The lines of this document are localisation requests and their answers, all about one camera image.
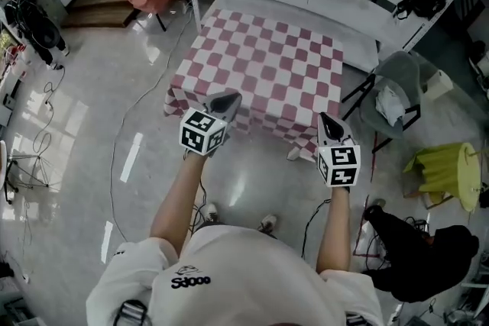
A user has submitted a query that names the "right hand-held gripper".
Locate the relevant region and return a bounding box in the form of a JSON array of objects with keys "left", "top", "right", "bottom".
[{"left": 316, "top": 111, "right": 362, "bottom": 188}]

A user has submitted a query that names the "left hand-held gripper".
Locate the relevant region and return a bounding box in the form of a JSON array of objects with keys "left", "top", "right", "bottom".
[{"left": 179, "top": 91, "right": 242, "bottom": 157}]

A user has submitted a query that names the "red white checkered tablecloth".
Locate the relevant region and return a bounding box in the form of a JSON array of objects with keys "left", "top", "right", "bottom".
[{"left": 163, "top": 8, "right": 345, "bottom": 148}]

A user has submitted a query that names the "person's left forearm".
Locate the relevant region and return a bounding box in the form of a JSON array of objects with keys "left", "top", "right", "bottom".
[{"left": 149, "top": 154, "right": 209, "bottom": 263}]

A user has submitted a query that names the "person's right forearm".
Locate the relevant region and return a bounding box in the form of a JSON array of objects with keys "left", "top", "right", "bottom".
[{"left": 316, "top": 185, "right": 351, "bottom": 274}]

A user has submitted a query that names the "white cloth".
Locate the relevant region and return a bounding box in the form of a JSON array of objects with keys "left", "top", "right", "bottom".
[{"left": 374, "top": 85, "right": 406, "bottom": 127}]

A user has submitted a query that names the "grey chair with black legs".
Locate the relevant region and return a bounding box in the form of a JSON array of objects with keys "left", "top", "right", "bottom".
[{"left": 342, "top": 50, "right": 423, "bottom": 153}]

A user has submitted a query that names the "person's right white shoe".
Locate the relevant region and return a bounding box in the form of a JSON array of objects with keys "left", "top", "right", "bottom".
[{"left": 257, "top": 214, "right": 278, "bottom": 233}]

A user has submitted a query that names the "white waste bin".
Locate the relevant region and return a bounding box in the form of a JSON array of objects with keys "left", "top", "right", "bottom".
[{"left": 422, "top": 69, "right": 455, "bottom": 101}]

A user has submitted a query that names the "yellow-green round stool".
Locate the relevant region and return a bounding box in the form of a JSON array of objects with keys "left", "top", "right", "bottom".
[{"left": 403, "top": 142, "right": 482, "bottom": 213}]

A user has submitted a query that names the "wooden platform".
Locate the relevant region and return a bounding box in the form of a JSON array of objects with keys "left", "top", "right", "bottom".
[{"left": 60, "top": 0, "right": 142, "bottom": 30}]

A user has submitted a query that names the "person's white t-shirt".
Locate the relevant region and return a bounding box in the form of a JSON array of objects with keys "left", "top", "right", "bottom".
[{"left": 86, "top": 224, "right": 385, "bottom": 326}]

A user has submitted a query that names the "right hand-held gripper black cable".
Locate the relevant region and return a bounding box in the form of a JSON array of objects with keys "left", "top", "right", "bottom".
[{"left": 301, "top": 198, "right": 332, "bottom": 260}]

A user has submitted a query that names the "hand-held gripper black cable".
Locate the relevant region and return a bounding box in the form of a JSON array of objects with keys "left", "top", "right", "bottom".
[
  {"left": 189, "top": 179, "right": 209, "bottom": 232},
  {"left": 301, "top": 198, "right": 332, "bottom": 260}
]

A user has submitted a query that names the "left hand-held gripper black cable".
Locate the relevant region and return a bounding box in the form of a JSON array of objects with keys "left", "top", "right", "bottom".
[{"left": 189, "top": 179, "right": 209, "bottom": 232}]

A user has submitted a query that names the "long white floor cable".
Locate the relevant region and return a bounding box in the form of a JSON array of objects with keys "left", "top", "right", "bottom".
[{"left": 108, "top": 3, "right": 192, "bottom": 241}]

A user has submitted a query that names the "black bag with straps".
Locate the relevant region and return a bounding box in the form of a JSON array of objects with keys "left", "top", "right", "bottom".
[{"left": 394, "top": 0, "right": 448, "bottom": 21}]

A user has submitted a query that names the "black white harness strap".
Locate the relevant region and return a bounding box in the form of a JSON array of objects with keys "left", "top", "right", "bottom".
[
  {"left": 345, "top": 311, "right": 374, "bottom": 326},
  {"left": 113, "top": 299, "right": 148, "bottom": 326}
]

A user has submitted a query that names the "white chair with wire legs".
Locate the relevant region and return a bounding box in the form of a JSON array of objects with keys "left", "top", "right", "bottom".
[{"left": 0, "top": 140, "right": 50, "bottom": 203}]

